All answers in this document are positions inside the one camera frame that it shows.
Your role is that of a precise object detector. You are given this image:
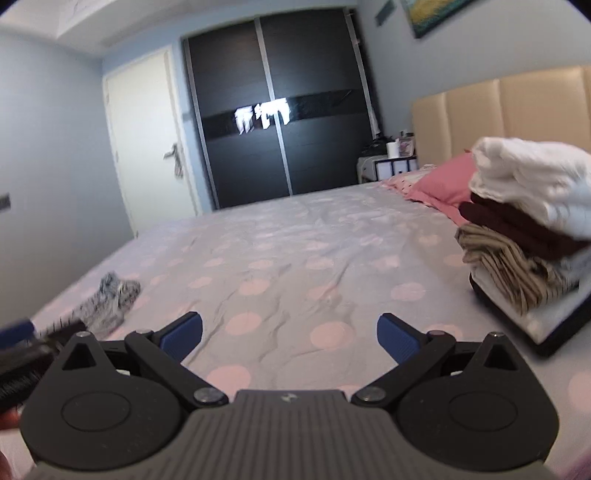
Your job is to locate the person's left hand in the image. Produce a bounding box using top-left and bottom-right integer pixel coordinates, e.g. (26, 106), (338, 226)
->
(0, 409), (20, 480)

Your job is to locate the grey striped garment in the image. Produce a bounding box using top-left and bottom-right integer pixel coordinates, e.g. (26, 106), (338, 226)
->
(65, 272), (142, 340)

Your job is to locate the beige padded headboard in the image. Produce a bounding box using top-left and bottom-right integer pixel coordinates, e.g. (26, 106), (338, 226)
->
(412, 65), (590, 166)

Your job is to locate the dark maroon folded garment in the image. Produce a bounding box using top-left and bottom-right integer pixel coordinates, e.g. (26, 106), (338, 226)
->
(459, 193), (590, 261)

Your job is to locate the grey pink-dotted bed sheet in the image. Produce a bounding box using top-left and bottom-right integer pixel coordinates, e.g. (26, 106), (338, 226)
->
(0, 168), (591, 476)

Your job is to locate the pink pillow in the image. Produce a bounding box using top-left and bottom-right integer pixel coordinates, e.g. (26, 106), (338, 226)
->
(406, 152), (476, 224)

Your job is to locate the framed wall painting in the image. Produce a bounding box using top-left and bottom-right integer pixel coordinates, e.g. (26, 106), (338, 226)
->
(401, 0), (475, 39)

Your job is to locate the beige striped folded garment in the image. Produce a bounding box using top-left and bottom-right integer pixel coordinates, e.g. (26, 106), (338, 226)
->
(456, 223), (570, 313)

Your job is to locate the white folded garment on stack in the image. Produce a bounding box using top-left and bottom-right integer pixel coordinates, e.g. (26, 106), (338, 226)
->
(469, 137), (590, 240)

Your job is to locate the light blue folded garment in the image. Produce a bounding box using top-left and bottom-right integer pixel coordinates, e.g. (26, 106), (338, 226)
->
(471, 260), (590, 345)

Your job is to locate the dark sliding wardrobe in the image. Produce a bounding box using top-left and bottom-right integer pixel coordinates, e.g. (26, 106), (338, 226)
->
(182, 8), (378, 209)

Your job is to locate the white bedside table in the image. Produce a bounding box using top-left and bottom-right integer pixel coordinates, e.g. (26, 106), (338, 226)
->
(356, 155), (418, 184)

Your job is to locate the white tissue roll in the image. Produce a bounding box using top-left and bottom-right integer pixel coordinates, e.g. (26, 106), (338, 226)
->
(387, 139), (401, 159)

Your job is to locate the white room door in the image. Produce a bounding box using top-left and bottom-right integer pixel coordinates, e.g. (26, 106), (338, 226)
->
(103, 48), (202, 236)

